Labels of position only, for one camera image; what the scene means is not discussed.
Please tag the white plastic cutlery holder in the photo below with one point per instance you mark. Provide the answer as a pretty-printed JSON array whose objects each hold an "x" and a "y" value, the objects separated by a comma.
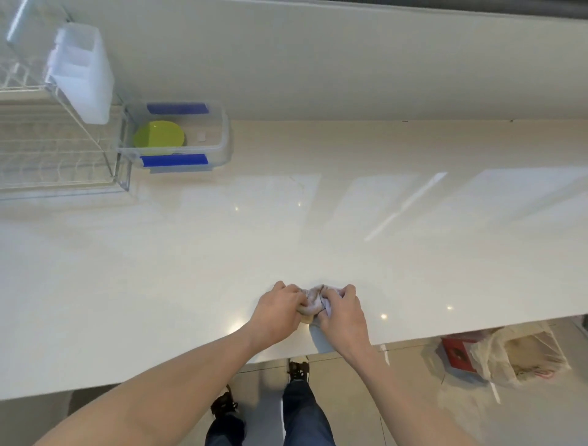
[{"x": 82, "y": 76}]

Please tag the green plate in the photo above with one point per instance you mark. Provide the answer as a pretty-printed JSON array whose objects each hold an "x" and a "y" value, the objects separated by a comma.
[{"x": 159, "y": 134}]

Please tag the grey cloth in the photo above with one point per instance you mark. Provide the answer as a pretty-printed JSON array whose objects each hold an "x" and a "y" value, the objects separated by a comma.
[{"x": 315, "y": 301}]

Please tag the clear plastic bag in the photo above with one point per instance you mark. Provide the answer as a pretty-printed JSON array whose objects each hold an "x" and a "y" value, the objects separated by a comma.
[{"x": 519, "y": 356}]

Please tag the red box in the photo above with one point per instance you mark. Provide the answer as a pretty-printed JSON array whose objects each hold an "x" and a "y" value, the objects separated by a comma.
[{"x": 459, "y": 351}]

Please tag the person's right fingers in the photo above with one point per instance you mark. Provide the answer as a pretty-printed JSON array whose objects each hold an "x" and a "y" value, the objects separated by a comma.
[{"x": 337, "y": 296}]

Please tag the person's left fingers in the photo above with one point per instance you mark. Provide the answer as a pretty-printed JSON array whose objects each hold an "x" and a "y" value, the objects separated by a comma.
[{"x": 290, "y": 294}]

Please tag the person's leg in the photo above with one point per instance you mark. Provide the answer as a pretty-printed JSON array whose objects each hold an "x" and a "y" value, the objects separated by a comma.
[
  {"x": 305, "y": 413},
  {"x": 226, "y": 429}
]

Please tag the person's left hand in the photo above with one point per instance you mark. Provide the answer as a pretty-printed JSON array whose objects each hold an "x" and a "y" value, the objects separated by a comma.
[{"x": 274, "y": 317}]

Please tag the person's left shoe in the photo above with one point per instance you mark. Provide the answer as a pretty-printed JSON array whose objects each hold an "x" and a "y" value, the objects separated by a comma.
[{"x": 225, "y": 404}]

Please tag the person's left forearm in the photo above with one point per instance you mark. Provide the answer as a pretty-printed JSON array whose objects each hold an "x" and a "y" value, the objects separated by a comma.
[{"x": 151, "y": 395}]

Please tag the person's right shoe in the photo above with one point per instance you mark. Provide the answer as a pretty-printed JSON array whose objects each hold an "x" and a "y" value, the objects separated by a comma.
[{"x": 298, "y": 369}]

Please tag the clear plastic storage box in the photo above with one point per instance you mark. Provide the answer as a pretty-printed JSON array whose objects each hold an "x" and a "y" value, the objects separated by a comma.
[{"x": 177, "y": 138}]

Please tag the person's right forearm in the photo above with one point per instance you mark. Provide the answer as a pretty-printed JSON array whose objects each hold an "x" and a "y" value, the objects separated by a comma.
[{"x": 404, "y": 404}]

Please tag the person's right hand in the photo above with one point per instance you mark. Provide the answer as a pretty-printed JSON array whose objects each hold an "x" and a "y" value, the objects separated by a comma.
[{"x": 343, "y": 319}]

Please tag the person's left leg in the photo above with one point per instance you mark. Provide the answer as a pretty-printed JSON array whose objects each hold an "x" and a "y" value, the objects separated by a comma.
[{"x": 226, "y": 429}]

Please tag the person's right leg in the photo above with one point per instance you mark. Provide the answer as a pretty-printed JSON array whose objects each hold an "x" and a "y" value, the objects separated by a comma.
[{"x": 305, "y": 413}]

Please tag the person's shoe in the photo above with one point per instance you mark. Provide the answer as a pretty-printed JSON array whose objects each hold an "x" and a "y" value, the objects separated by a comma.
[
  {"x": 225, "y": 404},
  {"x": 298, "y": 369}
]

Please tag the white dish drying rack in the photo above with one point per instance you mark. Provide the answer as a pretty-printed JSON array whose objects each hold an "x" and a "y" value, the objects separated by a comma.
[{"x": 55, "y": 133}]

